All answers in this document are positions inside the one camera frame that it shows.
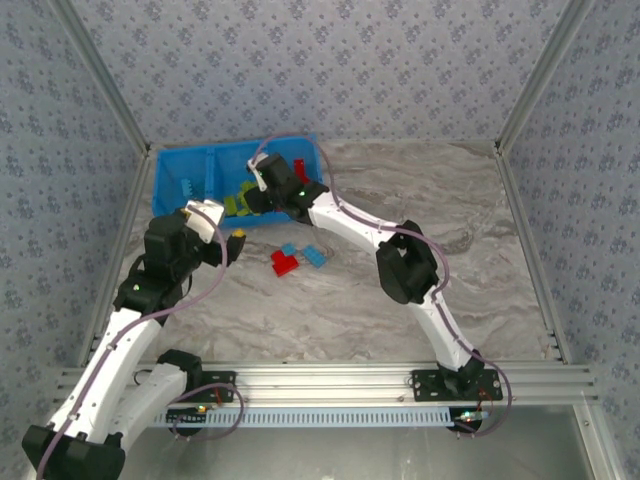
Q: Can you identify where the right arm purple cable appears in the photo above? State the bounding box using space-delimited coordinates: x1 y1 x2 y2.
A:
249 132 514 439

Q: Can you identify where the small circuit board with LED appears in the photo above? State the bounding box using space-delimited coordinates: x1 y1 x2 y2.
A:
452 409 489 426
166 405 210 427

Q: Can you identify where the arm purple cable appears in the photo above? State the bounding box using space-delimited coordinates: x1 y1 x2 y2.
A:
249 132 514 439
34 207 246 476

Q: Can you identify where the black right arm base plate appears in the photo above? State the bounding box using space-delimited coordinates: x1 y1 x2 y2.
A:
411 369 504 404

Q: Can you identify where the red L-shaped lego brick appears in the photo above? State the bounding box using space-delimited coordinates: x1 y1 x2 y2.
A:
271 251 300 277

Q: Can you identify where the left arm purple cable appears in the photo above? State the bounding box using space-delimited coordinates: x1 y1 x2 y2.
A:
34 207 246 476

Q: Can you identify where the aluminium table side rail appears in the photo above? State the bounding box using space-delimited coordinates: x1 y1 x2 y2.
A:
77 149 151 369
494 142 571 366

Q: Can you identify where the blue three-compartment plastic bin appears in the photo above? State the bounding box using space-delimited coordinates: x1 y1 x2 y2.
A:
152 132 322 231

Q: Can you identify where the white slotted cable duct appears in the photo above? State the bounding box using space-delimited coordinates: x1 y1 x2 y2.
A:
73 405 457 430

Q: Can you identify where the aluminium mounting rail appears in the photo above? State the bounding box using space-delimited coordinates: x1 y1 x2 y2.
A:
54 363 599 407

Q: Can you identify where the aluminium frame post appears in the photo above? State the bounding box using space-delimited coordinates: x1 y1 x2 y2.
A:
49 0 151 157
494 0 596 157

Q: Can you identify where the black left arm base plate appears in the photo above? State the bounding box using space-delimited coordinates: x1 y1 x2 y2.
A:
146 369 237 404

